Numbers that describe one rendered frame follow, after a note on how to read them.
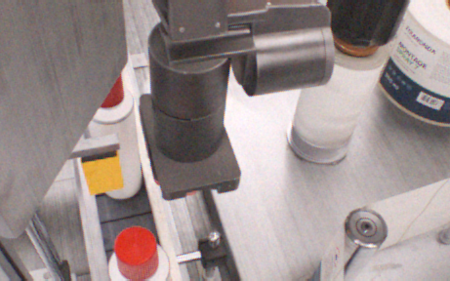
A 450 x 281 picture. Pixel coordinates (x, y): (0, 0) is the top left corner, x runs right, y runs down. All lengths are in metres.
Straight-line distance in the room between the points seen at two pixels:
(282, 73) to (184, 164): 0.11
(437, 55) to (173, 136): 0.44
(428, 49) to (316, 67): 0.38
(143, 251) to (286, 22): 0.20
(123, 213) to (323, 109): 0.27
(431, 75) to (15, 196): 0.65
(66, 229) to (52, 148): 0.53
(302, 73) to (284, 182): 0.33
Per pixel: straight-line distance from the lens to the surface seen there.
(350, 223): 0.45
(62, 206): 0.72
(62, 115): 0.18
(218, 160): 0.41
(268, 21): 0.35
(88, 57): 0.19
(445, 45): 0.72
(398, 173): 0.74
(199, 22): 0.31
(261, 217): 0.65
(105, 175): 0.43
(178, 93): 0.34
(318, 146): 0.68
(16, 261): 0.57
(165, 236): 0.59
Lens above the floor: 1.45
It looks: 54 degrees down
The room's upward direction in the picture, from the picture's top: 7 degrees clockwise
